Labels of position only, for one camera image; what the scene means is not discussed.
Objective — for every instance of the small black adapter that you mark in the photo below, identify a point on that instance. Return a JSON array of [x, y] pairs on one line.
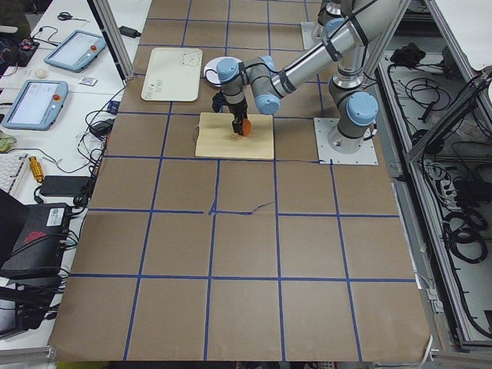
[[129, 32]]

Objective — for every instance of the black power adapter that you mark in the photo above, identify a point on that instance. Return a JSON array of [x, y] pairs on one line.
[[63, 186]]

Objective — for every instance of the teach pendant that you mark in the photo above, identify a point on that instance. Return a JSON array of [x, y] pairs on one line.
[[77, 51], [36, 106]]

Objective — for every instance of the wooden cutting board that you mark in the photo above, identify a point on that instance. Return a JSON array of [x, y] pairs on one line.
[[216, 138]]

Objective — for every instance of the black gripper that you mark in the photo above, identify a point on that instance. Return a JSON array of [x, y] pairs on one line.
[[237, 111]]

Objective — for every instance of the black computer box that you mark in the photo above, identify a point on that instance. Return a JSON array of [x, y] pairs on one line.
[[31, 239]]

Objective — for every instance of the near teach pendant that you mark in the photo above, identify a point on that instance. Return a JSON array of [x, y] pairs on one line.
[[36, 106]]

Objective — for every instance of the white keyboard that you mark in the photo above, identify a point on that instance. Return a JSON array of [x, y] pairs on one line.
[[13, 168]]

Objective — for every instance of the orange fruit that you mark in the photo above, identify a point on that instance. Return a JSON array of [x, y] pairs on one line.
[[246, 127]]

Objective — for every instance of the cream bear tray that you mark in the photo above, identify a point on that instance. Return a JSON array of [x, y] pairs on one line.
[[173, 74]]

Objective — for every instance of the far teach pendant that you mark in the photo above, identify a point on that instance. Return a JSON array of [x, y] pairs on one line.
[[77, 51]]

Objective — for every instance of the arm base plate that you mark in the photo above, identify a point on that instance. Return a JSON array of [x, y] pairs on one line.
[[307, 36], [334, 149]]

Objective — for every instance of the black scissors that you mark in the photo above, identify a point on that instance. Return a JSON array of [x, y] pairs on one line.
[[64, 16]]

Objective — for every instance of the aluminium frame post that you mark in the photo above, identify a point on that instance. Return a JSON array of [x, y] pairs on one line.
[[105, 20]]

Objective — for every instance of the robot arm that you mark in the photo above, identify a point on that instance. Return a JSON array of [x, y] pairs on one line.
[[329, 10], [344, 44]]

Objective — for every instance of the white round plate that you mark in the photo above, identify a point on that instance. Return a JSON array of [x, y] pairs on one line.
[[210, 69]]

